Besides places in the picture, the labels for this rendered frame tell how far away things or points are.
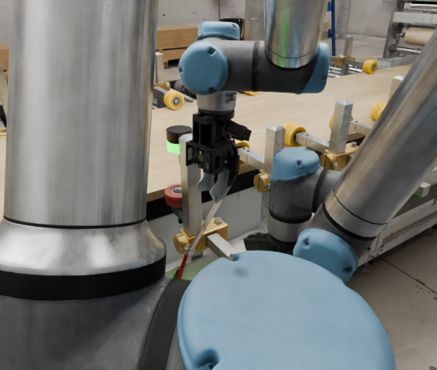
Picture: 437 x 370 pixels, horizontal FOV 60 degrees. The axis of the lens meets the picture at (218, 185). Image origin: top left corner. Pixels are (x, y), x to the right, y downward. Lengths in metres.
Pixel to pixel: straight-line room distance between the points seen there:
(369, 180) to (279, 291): 0.23
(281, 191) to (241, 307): 0.42
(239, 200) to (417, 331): 1.15
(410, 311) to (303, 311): 1.94
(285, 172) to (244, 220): 0.76
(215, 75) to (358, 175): 0.26
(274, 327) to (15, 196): 0.16
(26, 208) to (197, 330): 0.11
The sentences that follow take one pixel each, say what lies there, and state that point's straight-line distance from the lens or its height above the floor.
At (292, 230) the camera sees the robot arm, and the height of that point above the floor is 1.05.
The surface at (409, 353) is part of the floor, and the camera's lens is 1.97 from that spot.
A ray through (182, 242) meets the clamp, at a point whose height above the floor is 0.86.
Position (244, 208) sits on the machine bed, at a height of 0.73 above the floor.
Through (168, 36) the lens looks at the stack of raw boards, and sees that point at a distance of 7.32.
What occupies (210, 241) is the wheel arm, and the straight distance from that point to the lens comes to 0.94.
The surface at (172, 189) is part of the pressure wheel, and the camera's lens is 1.07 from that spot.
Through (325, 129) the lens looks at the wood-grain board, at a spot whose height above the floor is 0.90.
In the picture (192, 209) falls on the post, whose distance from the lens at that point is 0.89.
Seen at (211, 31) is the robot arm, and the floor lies 1.35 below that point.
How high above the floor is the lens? 1.42
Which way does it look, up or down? 28 degrees down
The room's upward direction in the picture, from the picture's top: straight up
